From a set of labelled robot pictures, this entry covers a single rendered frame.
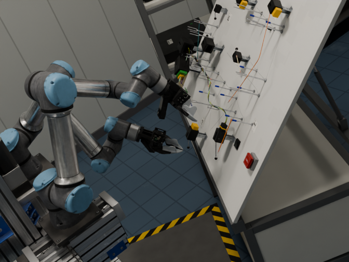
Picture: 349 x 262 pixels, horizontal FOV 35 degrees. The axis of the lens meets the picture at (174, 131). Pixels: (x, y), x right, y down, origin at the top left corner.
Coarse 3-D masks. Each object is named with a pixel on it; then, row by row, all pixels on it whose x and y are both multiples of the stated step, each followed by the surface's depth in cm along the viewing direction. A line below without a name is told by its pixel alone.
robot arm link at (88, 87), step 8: (32, 72) 202; (80, 80) 218; (88, 80) 222; (96, 80) 225; (104, 80) 230; (112, 80) 236; (24, 88) 201; (80, 88) 217; (88, 88) 220; (96, 88) 223; (104, 88) 226; (112, 88) 229; (80, 96) 220; (88, 96) 223; (96, 96) 225; (104, 96) 228; (112, 96) 231
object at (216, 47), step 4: (204, 40) 282; (208, 40) 281; (212, 40) 283; (204, 44) 280; (208, 44) 278; (212, 44) 279; (204, 48) 279; (208, 48) 283; (212, 48) 280; (216, 48) 285; (220, 48) 286; (208, 52) 281; (220, 52) 286
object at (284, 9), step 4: (272, 0) 223; (276, 0) 223; (268, 4) 225; (272, 4) 222; (276, 4) 221; (280, 4) 222; (268, 8) 225; (272, 8) 221; (280, 8) 221; (284, 8) 224; (288, 8) 225; (292, 8) 224; (284, 12) 225; (288, 12) 226
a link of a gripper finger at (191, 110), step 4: (184, 108) 235; (188, 108) 236; (192, 108) 236; (196, 108) 236; (188, 112) 236; (192, 112) 236; (188, 116) 235; (192, 116) 236; (192, 120) 237; (196, 120) 238
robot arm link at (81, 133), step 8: (72, 120) 232; (80, 128) 235; (80, 136) 235; (88, 136) 236; (80, 144) 236; (88, 144) 236; (96, 144) 239; (88, 152) 238; (96, 152) 238; (104, 152) 241; (112, 152) 244; (96, 160) 239; (104, 160) 239; (112, 160) 245; (96, 168) 240; (104, 168) 239
